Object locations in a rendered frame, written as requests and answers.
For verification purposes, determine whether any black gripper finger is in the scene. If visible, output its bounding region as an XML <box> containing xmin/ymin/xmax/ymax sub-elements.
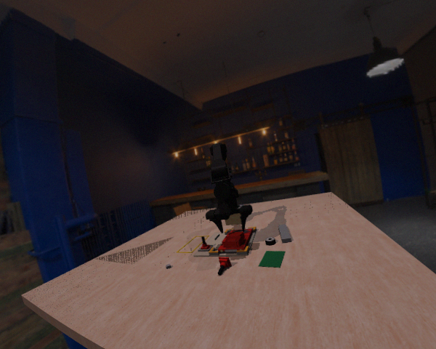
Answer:
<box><xmin>241</xmin><ymin>215</ymin><xmax>248</xmax><ymax>232</ymax></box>
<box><xmin>209</xmin><ymin>218</ymin><xmax>223</xmax><ymax>233</ymax></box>

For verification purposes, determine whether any green flat rectangular patch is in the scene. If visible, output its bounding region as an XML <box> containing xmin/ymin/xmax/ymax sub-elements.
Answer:
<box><xmin>258</xmin><ymin>251</ymin><xmax>285</xmax><ymax>268</ymax></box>

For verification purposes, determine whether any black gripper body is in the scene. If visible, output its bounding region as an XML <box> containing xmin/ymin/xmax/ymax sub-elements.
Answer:
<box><xmin>205</xmin><ymin>195</ymin><xmax>253</xmax><ymax>220</ymax></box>

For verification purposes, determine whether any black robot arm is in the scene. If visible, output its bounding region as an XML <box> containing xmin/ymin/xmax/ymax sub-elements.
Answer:
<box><xmin>210</xmin><ymin>143</ymin><xmax>239</xmax><ymax>220</ymax></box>

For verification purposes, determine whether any black toy wheel with grey hub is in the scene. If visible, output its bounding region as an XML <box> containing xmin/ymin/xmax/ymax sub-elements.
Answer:
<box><xmin>265</xmin><ymin>237</ymin><xmax>276</xmax><ymax>246</ymax></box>

